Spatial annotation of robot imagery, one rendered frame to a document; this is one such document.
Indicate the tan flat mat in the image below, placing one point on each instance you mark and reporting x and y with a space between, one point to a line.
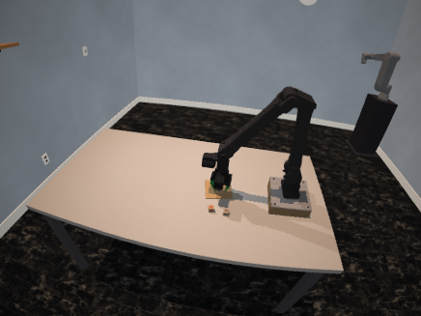
213 194

